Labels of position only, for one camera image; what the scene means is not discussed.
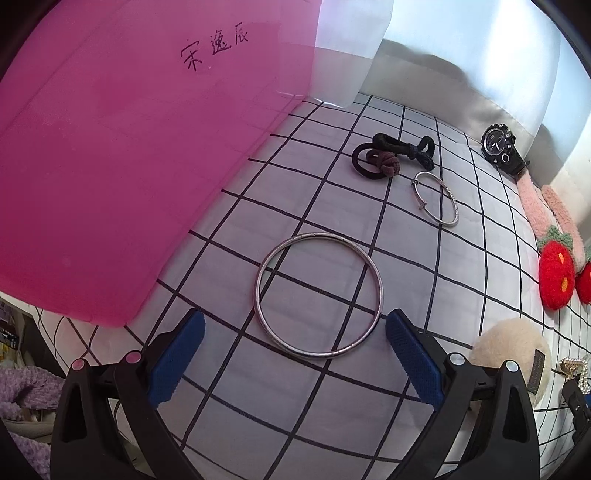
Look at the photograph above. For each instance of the pink plastic storage bin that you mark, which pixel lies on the pink plastic storage bin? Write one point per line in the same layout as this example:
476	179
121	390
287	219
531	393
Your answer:
115	161

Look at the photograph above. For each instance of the pearl hair clip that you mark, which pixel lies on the pearl hair clip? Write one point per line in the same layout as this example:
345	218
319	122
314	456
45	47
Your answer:
575	367

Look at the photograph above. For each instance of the small silver bangle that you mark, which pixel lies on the small silver bangle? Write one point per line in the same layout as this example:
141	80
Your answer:
455	203

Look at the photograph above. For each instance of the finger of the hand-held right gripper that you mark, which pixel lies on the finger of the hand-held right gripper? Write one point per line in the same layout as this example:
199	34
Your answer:
575	399

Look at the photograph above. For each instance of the black wrist watch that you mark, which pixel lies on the black wrist watch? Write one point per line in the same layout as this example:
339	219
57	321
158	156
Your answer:
495	141

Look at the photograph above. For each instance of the large silver bangle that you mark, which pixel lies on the large silver bangle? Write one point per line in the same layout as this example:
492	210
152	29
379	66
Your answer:
258	295

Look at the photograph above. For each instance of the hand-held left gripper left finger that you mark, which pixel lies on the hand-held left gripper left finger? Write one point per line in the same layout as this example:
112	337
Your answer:
178	355

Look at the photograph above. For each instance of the white checkered bed sheet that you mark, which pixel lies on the white checkered bed sheet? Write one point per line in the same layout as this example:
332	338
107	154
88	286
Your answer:
323	207

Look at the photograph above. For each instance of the beige fluffy pouch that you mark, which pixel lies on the beige fluffy pouch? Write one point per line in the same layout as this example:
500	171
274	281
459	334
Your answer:
503	344

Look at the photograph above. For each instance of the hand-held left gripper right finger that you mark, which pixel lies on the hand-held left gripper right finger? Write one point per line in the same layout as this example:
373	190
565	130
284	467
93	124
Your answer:
411	355

